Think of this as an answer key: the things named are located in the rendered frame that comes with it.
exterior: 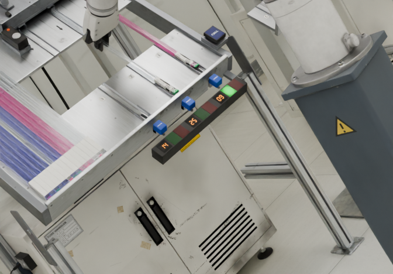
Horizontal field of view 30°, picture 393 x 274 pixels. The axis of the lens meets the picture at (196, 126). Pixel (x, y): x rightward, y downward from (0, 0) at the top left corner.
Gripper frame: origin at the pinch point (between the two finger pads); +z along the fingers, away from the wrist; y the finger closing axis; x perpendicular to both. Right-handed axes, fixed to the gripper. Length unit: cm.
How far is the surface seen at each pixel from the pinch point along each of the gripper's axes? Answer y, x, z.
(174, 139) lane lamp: 10.8, 38.2, -4.4
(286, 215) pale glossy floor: -35, 62, 74
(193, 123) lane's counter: 3.6, 38.4, -4.5
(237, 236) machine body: -7, 58, 54
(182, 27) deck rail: -19.5, 13.1, -2.3
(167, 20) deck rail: -19.0, 7.9, -1.2
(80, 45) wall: -74, -91, 149
